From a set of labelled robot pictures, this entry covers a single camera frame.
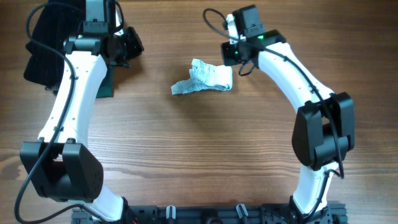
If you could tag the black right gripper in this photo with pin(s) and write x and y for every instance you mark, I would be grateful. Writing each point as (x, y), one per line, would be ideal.
(227, 60)

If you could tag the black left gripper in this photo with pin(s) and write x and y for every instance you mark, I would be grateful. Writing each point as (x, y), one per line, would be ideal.
(136, 48)

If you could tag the light blue striped cloth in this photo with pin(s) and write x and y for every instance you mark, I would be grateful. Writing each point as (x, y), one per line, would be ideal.
(205, 76)

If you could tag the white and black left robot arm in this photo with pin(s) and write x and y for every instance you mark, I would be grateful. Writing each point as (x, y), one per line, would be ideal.
(59, 164)

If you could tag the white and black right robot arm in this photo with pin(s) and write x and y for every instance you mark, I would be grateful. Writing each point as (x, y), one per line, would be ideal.
(324, 124)

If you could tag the dark green folded garment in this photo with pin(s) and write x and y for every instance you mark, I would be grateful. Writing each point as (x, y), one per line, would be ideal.
(106, 87)

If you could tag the black knitted garment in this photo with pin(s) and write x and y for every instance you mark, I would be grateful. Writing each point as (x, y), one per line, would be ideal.
(57, 20)

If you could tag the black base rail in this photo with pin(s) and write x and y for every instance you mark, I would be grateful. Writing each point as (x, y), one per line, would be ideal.
(266, 213)

